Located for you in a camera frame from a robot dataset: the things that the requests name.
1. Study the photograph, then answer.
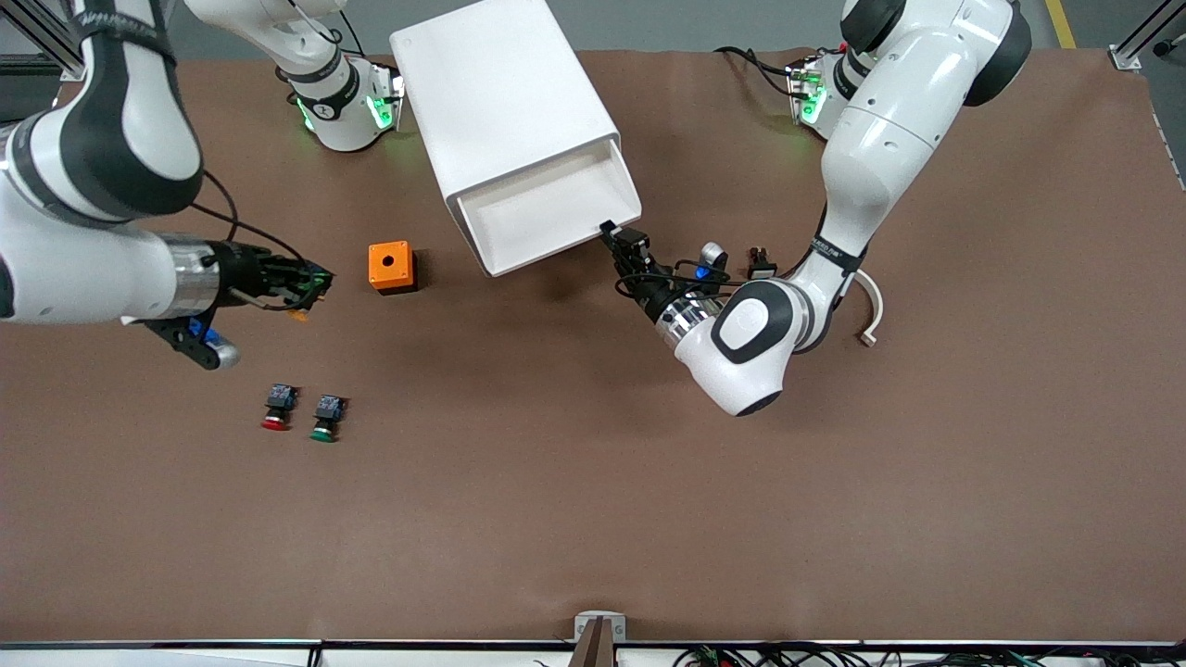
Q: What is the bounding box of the red push button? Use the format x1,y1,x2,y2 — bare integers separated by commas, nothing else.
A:
260,384,298,432

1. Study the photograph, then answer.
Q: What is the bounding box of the green push button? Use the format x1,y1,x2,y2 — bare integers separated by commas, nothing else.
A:
309,395,348,444

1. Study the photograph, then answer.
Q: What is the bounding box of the white curved bracket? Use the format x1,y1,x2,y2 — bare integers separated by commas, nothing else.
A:
852,271,885,349

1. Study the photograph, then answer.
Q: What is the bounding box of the yellow push button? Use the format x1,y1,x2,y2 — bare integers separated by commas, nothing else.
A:
283,264,334,323

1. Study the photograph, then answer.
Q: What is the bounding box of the grey table clamp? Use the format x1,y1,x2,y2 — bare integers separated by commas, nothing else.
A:
574,611,627,642

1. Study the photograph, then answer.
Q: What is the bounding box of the black base cable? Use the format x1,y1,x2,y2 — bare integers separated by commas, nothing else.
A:
713,44,800,98

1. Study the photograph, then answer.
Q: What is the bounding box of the brown wedge post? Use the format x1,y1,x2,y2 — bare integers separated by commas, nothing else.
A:
568,619,619,667

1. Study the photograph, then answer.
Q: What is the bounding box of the aluminium frame profile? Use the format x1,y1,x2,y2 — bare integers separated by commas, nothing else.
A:
0,0,91,82
1110,0,1186,70

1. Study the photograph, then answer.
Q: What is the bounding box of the orange box with hole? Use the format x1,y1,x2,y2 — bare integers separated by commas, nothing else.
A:
368,241,419,296

